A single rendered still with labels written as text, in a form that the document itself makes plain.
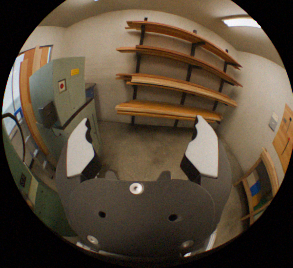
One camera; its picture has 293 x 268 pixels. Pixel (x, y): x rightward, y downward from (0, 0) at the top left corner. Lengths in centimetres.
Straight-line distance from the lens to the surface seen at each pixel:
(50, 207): 99
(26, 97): 212
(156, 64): 189
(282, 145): 243
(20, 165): 85
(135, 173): 144
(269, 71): 273
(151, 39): 197
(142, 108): 158
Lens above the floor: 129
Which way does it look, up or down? 32 degrees down
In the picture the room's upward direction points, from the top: 9 degrees clockwise
